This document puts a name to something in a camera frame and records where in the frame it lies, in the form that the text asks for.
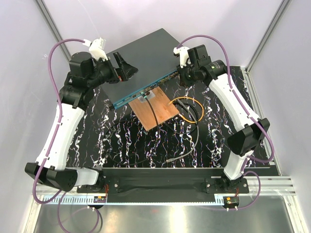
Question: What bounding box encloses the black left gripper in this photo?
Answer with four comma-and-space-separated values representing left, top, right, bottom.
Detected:
87, 51, 138, 88

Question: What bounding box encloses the yellow ethernet cable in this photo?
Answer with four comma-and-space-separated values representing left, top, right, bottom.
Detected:
167, 96, 204, 124

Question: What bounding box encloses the black ethernet cable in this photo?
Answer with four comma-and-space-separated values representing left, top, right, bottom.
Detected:
102, 96, 199, 167

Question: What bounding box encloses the grey ethernet cable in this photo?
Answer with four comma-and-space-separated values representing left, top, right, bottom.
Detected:
166, 100, 200, 163

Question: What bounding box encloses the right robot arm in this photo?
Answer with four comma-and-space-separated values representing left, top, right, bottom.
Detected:
173, 45, 270, 193

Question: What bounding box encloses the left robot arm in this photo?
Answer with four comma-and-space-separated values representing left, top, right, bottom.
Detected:
25, 52, 138, 192

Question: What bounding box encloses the wooden board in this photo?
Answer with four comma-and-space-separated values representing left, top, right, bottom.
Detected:
128, 87, 179, 131

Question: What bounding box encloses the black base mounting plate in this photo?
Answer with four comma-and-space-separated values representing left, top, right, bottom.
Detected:
77, 168, 249, 204

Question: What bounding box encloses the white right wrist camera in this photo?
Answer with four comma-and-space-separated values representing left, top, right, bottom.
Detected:
173, 46, 191, 68

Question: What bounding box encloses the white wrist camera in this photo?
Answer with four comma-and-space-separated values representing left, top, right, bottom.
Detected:
83, 37, 108, 61
173, 46, 191, 68

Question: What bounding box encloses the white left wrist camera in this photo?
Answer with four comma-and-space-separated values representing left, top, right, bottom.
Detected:
83, 37, 108, 61

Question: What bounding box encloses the dark grey network switch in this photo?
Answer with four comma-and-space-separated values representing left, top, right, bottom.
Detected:
101, 28, 179, 110

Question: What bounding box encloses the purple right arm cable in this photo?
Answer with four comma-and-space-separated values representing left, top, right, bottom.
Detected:
176, 34, 275, 209

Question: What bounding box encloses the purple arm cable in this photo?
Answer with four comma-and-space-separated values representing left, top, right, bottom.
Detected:
176, 34, 275, 209
33, 38, 86, 204

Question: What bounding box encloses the aluminium frame rail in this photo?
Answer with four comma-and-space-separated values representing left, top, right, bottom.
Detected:
34, 0, 71, 61

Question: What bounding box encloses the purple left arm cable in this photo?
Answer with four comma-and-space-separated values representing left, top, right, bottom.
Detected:
33, 38, 86, 204

